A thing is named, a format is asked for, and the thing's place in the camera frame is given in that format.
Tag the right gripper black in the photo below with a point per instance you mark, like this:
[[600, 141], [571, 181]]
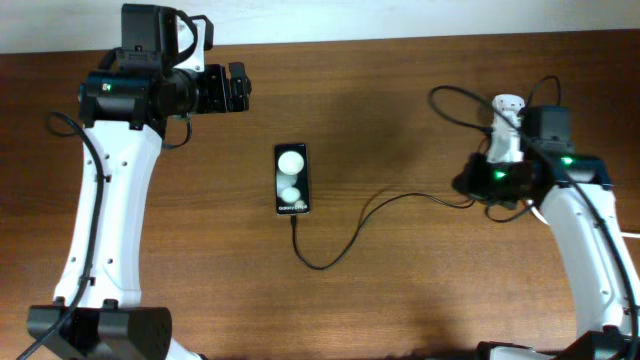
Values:
[[463, 181]]

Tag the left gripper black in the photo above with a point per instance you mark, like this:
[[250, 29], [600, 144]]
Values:
[[237, 87]]

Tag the black smartphone white circles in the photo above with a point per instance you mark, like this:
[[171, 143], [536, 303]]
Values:
[[292, 179]]

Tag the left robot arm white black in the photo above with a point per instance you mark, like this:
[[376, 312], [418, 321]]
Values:
[[157, 72]]

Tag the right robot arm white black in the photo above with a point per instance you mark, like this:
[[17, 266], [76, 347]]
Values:
[[531, 159]]

